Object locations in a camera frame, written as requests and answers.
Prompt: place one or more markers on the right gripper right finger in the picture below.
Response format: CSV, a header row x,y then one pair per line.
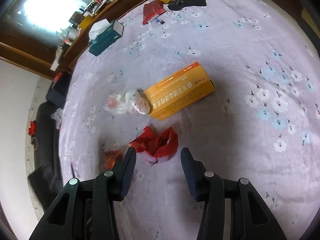
x,y
251,218

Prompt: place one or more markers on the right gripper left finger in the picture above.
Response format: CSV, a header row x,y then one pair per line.
x,y
85,209

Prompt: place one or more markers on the dark red wrapper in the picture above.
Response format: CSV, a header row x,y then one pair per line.
x,y
110,158

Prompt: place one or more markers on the red snack bag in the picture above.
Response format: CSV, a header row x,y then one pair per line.
x,y
156,148

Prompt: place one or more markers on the clear plastic bag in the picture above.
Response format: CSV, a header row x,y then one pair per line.
x,y
130,102

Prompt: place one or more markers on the orange medicine box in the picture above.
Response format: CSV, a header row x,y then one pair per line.
x,y
178,90

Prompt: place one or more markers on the black sofa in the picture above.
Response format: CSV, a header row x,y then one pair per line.
x,y
46,180

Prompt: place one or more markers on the teal tissue box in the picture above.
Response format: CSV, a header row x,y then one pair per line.
x,y
103,34

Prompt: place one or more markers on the wooden sideboard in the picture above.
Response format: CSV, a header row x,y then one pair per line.
x,y
113,11

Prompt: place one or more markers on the red packet far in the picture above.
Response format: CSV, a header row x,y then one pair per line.
x,y
152,10

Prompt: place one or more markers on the black wallet pouch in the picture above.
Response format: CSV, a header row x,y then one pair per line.
x,y
177,5

